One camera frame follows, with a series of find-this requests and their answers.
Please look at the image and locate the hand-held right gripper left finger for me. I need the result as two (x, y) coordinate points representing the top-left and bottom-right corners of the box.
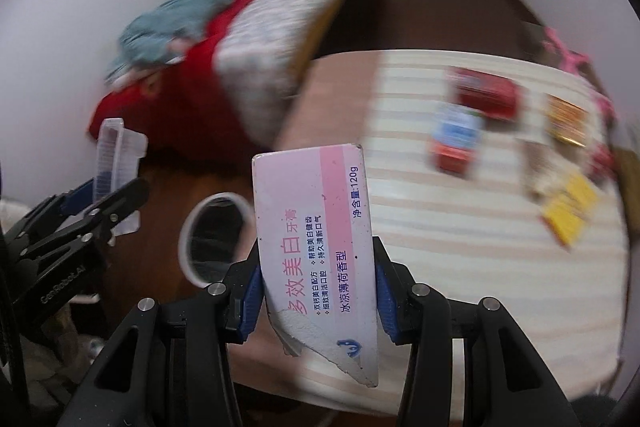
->
(57, 257), (265, 427)

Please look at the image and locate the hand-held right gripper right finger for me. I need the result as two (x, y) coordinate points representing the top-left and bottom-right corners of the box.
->
(371, 236), (577, 427)

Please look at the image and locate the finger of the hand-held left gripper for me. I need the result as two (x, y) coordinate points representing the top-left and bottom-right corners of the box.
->
(21, 178), (97, 240)
(12, 178), (152, 280)

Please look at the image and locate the clear plastic box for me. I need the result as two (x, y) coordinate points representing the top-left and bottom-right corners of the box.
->
(94, 118), (149, 236)

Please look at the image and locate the beige crumpled cloth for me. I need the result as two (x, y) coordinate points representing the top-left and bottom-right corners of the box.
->
(22, 302), (108, 410)

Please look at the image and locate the white round bin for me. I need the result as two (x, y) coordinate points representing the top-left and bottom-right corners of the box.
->
(178, 192), (256, 286)

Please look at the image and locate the red cloth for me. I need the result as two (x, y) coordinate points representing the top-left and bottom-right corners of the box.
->
(87, 0), (313, 152)

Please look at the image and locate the blue red box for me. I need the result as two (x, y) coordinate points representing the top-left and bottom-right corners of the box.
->
(427, 103), (485, 178)

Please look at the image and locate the brown beige packet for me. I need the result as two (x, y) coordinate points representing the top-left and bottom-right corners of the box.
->
(522, 139), (571, 200)

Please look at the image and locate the yellow packet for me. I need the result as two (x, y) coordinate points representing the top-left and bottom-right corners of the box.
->
(540, 172), (600, 248)

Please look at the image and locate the grey white quilted cushion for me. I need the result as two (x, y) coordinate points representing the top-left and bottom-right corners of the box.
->
(216, 0), (373, 146)

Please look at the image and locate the orange brown packet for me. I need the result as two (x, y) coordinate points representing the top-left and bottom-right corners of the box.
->
(542, 93), (590, 150)

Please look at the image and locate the small red packet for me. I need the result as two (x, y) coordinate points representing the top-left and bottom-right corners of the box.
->
(587, 144), (618, 185)

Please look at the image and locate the pink plastic hanger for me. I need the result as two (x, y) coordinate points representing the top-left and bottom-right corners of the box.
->
(542, 26), (617, 122)

